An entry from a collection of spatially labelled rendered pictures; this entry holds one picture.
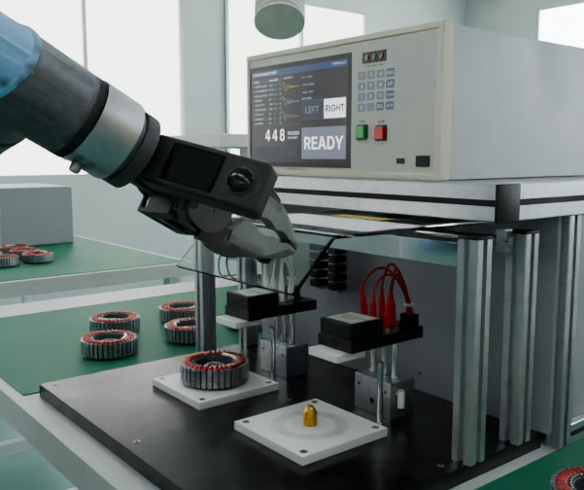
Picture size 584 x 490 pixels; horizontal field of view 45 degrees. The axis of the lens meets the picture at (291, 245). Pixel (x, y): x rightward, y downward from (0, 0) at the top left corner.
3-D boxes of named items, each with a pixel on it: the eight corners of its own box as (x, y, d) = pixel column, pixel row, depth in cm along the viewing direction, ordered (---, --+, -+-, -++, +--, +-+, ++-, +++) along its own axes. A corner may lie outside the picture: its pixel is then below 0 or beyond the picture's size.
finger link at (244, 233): (267, 245, 77) (205, 206, 71) (302, 250, 72) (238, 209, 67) (257, 271, 76) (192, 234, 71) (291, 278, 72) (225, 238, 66)
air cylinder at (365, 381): (390, 420, 101) (391, 383, 100) (354, 405, 107) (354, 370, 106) (413, 412, 104) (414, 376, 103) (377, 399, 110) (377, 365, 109)
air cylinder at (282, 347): (286, 378, 119) (286, 347, 119) (259, 367, 125) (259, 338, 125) (308, 372, 123) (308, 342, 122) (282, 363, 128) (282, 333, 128)
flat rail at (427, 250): (470, 269, 84) (471, 244, 84) (201, 227, 132) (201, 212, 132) (477, 268, 85) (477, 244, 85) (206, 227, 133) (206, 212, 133)
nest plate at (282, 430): (302, 466, 86) (302, 456, 86) (233, 429, 97) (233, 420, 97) (387, 436, 95) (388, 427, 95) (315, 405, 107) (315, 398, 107)
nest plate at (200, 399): (199, 410, 105) (199, 402, 104) (152, 385, 116) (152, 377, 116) (279, 390, 114) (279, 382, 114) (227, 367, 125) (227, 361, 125)
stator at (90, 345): (76, 362, 136) (75, 343, 135) (85, 346, 147) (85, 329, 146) (134, 360, 137) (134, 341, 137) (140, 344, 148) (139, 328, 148)
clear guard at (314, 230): (292, 297, 71) (292, 238, 71) (176, 267, 90) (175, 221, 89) (486, 265, 92) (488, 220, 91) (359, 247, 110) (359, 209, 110)
